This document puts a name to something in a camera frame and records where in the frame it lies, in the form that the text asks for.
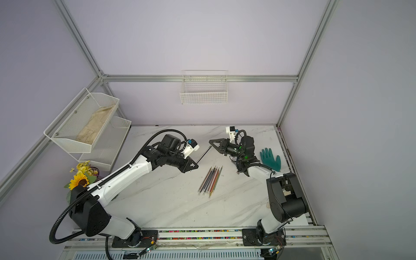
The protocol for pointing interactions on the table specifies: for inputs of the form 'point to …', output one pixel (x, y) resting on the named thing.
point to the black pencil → (205, 182)
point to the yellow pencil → (215, 183)
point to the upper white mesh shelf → (80, 125)
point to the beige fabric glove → (268, 205)
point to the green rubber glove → (267, 157)
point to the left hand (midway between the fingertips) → (194, 168)
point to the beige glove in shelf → (90, 129)
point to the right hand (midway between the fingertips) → (211, 143)
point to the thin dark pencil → (209, 147)
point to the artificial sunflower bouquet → (85, 175)
